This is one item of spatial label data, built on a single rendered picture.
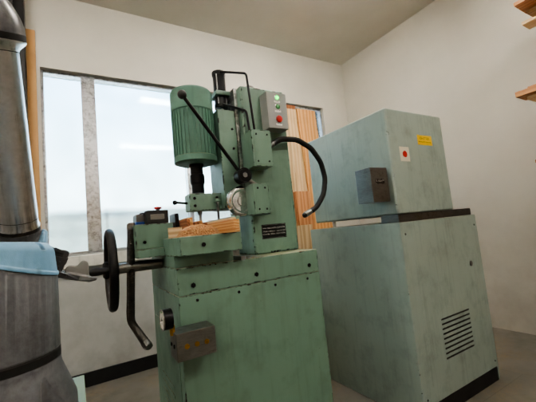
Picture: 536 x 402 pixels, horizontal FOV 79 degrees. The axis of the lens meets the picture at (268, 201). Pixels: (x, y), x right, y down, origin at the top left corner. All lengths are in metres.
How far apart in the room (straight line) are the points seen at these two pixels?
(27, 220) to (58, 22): 2.19
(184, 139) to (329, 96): 2.67
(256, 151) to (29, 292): 0.93
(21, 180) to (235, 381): 0.87
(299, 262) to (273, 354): 0.35
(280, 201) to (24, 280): 1.03
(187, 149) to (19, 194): 0.61
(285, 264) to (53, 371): 0.85
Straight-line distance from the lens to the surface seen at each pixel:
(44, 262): 0.60
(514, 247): 2.94
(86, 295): 2.56
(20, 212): 0.97
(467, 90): 3.13
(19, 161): 0.94
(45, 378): 0.62
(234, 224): 1.03
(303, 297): 1.33
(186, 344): 1.06
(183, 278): 1.11
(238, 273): 1.18
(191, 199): 1.32
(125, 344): 2.65
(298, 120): 3.26
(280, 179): 1.42
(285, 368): 1.34
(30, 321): 0.59
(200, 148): 1.32
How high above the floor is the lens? 0.89
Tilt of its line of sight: 5 degrees up
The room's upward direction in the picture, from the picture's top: 6 degrees counter-clockwise
